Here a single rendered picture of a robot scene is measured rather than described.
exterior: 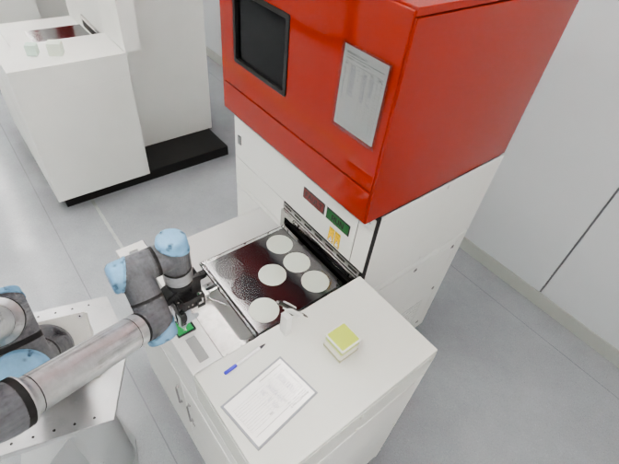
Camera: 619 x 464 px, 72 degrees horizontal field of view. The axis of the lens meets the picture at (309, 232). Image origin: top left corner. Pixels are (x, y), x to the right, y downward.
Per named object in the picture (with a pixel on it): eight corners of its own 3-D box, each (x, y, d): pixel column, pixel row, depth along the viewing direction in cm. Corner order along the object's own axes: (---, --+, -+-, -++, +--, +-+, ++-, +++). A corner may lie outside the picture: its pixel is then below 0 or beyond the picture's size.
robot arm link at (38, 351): (20, 391, 111) (2, 411, 98) (-3, 345, 110) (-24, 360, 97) (68, 369, 115) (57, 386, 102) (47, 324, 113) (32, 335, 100)
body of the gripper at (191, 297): (206, 307, 120) (203, 279, 111) (178, 321, 115) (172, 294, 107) (193, 288, 124) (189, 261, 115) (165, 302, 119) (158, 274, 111)
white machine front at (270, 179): (240, 180, 199) (239, 102, 171) (358, 297, 157) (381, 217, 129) (235, 183, 198) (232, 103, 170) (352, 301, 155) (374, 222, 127)
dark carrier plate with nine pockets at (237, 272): (283, 228, 168) (283, 227, 168) (340, 285, 150) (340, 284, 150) (204, 265, 151) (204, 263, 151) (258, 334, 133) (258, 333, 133)
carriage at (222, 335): (192, 280, 151) (192, 275, 149) (249, 356, 132) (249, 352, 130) (171, 290, 147) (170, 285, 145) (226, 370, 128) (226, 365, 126)
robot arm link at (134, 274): (124, 310, 94) (171, 289, 99) (103, 264, 93) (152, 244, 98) (120, 307, 101) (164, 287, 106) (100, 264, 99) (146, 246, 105)
